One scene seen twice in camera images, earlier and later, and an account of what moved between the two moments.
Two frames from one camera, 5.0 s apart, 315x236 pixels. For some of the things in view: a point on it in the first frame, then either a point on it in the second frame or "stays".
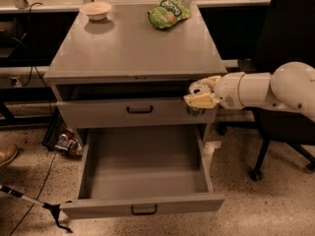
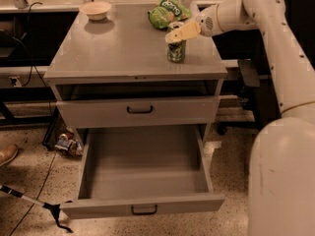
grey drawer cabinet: x=127 y=71 stays
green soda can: x=196 y=111 → x=176 y=51
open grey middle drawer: x=148 y=170 stays
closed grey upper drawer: x=94 y=113 stays
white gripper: x=228 y=90 → x=206 y=24
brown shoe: x=7 y=152 stays
